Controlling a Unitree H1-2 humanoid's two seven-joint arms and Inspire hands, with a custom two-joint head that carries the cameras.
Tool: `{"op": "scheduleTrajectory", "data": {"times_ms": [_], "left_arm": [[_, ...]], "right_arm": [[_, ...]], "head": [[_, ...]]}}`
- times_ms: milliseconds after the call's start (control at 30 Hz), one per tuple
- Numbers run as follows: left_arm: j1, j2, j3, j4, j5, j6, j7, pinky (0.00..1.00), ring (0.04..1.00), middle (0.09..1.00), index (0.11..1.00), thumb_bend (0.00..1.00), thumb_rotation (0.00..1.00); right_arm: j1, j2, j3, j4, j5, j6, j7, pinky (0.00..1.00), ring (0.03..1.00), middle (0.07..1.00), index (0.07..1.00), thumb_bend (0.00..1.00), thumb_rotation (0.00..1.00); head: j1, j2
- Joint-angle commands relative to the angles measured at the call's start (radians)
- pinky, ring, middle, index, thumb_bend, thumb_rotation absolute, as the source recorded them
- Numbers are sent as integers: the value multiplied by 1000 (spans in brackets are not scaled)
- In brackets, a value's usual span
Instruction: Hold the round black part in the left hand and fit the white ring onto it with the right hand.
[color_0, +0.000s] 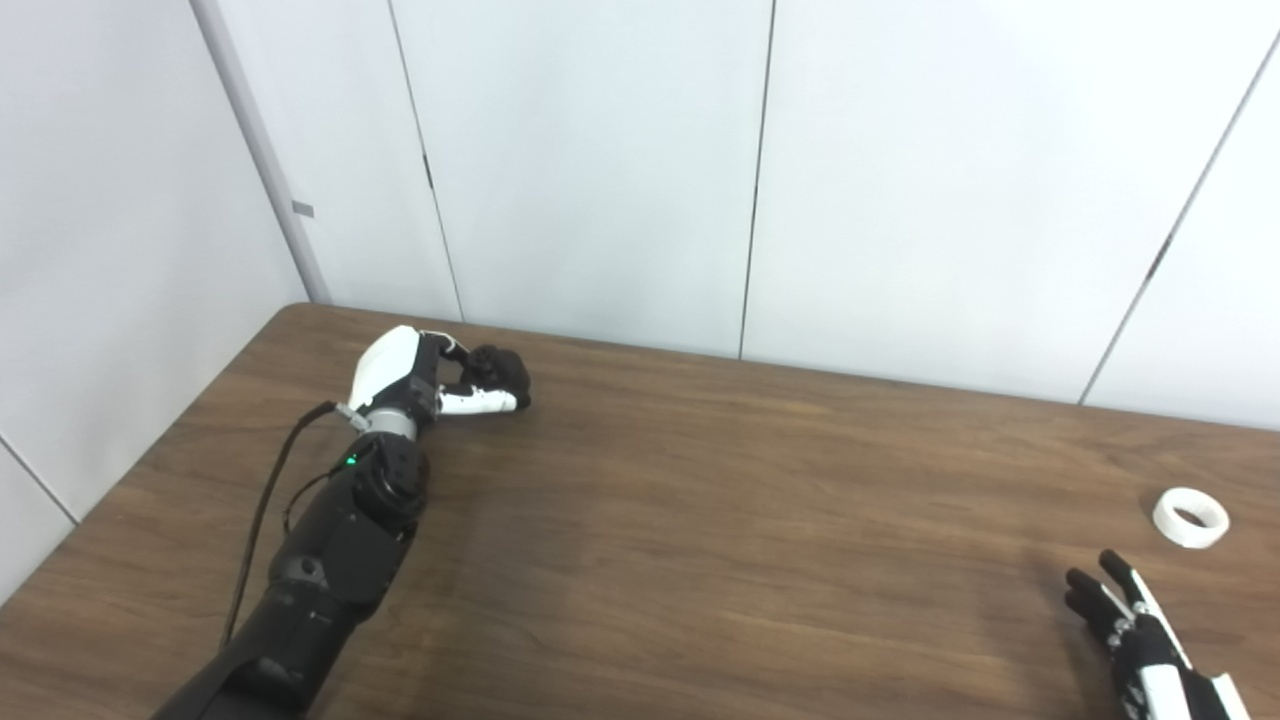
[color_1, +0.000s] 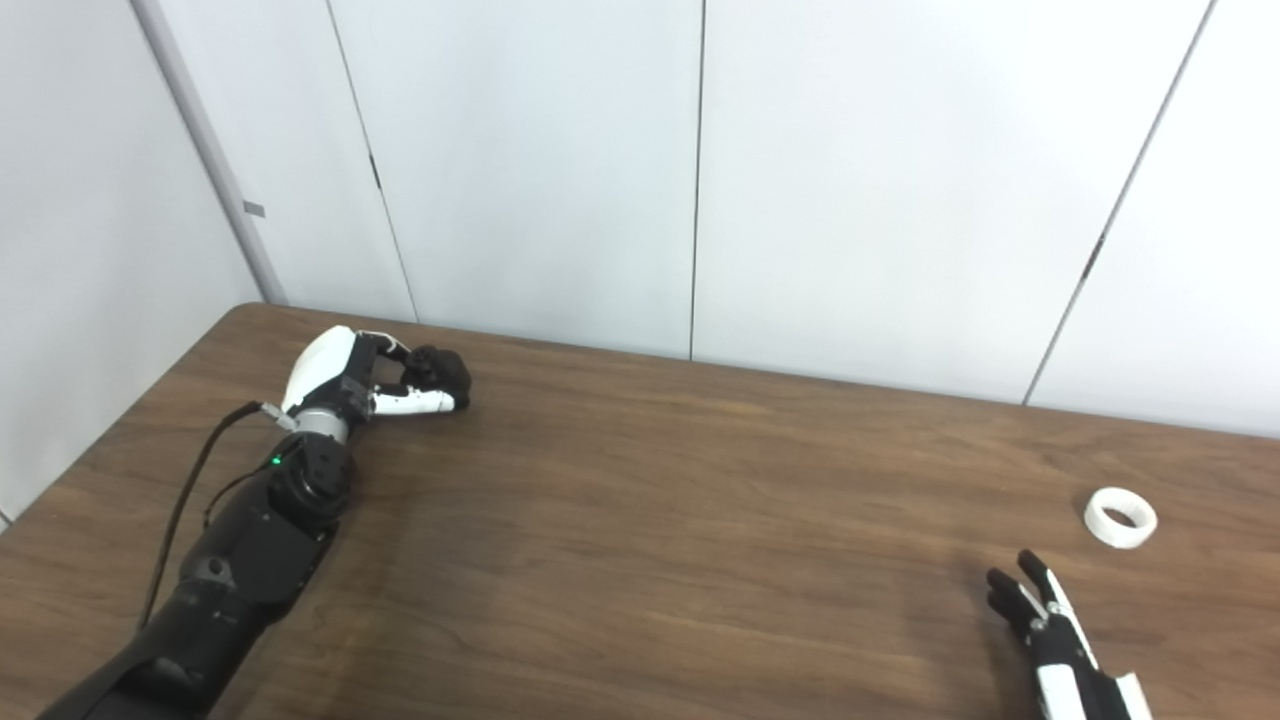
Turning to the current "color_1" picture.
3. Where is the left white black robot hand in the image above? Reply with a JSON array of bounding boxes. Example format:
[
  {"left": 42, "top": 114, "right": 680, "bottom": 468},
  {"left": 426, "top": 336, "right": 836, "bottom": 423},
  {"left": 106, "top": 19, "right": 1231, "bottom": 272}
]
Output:
[{"left": 281, "top": 325, "right": 471, "bottom": 420}]

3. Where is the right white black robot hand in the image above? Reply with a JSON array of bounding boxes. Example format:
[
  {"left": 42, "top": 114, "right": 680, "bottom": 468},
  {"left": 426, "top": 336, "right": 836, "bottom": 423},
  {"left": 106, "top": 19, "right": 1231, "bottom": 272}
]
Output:
[{"left": 986, "top": 549, "right": 1154, "bottom": 720}]

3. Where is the round black part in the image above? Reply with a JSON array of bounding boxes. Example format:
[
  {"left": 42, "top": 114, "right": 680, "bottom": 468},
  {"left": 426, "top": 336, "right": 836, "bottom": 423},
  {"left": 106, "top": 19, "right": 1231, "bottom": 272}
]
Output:
[{"left": 403, "top": 346, "right": 472, "bottom": 409}]

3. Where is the white ring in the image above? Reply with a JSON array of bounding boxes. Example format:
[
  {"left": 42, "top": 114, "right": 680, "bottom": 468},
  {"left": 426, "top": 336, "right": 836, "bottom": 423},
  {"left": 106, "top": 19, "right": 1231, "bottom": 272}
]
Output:
[{"left": 1085, "top": 487, "right": 1158, "bottom": 549}]

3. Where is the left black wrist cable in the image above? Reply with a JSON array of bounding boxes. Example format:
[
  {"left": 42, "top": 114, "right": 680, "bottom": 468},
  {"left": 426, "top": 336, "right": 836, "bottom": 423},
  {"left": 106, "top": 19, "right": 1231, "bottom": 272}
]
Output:
[{"left": 138, "top": 402, "right": 297, "bottom": 631}]

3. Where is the grey wall corner trim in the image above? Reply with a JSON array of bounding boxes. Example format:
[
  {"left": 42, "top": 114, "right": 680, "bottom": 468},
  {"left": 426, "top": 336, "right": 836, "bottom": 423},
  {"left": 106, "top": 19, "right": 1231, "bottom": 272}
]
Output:
[{"left": 130, "top": 0, "right": 289, "bottom": 305}]

